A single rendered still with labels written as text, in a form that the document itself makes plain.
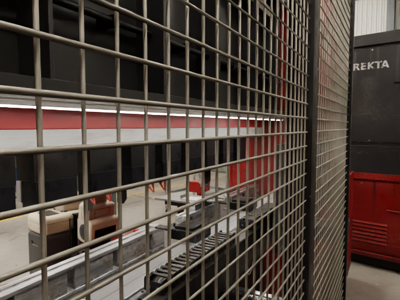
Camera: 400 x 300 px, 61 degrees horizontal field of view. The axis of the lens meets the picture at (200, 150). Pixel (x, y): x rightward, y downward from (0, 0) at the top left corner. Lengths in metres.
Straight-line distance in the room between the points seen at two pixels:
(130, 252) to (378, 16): 8.14
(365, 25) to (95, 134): 8.13
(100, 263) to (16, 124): 0.57
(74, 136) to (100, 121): 0.12
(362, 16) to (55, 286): 8.51
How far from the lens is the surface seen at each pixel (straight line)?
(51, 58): 0.86
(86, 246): 0.19
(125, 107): 0.98
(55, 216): 2.50
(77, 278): 1.23
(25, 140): 1.02
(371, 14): 8.95
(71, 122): 1.11
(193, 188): 3.76
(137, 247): 1.42
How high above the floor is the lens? 1.41
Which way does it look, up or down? 4 degrees down
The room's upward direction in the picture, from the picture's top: straight up
